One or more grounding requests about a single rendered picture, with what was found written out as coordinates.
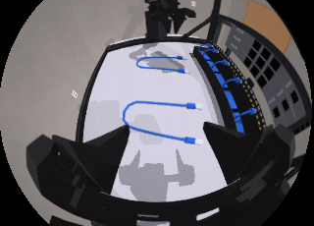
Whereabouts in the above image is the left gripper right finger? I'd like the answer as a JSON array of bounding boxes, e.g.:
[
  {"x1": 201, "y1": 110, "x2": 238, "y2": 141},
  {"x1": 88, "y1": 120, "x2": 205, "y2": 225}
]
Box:
[{"x1": 203, "y1": 122, "x2": 274, "y2": 185}]

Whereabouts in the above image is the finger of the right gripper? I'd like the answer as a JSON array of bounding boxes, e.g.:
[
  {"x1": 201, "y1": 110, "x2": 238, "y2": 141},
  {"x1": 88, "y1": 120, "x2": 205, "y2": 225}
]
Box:
[
  {"x1": 171, "y1": 16, "x2": 186, "y2": 33},
  {"x1": 157, "y1": 19, "x2": 172, "y2": 33}
]

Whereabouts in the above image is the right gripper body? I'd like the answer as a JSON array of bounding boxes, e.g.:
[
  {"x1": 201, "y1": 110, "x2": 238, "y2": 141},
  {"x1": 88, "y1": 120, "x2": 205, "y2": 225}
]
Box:
[{"x1": 151, "y1": 0, "x2": 196, "y2": 20}]

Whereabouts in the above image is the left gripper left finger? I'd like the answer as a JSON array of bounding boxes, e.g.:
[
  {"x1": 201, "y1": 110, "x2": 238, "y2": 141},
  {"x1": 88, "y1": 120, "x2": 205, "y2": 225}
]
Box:
[{"x1": 52, "y1": 125, "x2": 130, "y2": 195}]

